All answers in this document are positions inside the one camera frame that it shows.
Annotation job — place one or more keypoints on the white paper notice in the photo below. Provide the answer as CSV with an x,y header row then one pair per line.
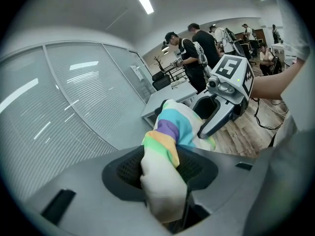
x,y
136,72

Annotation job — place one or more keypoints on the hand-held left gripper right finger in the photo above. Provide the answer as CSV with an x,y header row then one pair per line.
x,y
226,193

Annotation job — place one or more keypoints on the person's grey t-shirt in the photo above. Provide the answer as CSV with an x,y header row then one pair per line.
x,y
290,156

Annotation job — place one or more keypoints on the bare decorative tree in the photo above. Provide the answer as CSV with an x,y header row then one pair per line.
x,y
158,63

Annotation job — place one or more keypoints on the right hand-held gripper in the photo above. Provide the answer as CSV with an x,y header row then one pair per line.
x,y
231,65

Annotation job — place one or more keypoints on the person's right forearm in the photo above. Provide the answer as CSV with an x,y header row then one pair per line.
x,y
270,85

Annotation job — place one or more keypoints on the striped pastel clothes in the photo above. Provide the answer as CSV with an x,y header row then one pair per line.
x,y
169,131

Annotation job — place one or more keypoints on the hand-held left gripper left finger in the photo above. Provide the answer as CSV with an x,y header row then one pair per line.
x,y
86,205

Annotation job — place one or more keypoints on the white desk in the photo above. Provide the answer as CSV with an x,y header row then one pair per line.
x,y
167,99

